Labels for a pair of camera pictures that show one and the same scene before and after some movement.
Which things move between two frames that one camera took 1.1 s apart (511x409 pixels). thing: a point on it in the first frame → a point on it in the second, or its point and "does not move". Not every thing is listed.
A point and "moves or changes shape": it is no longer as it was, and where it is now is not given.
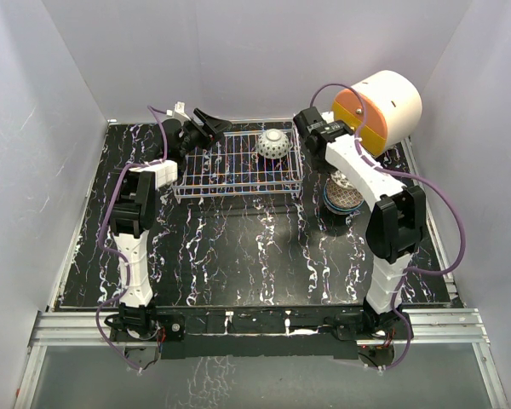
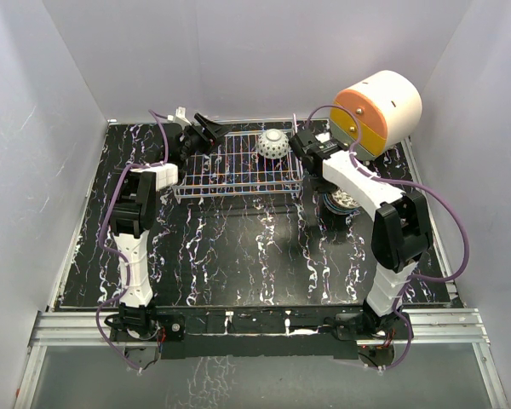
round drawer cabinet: (393, 109) does not move
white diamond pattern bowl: (272, 144) does not move
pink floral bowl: (341, 180) moves or changes shape
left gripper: (218, 126) does not move
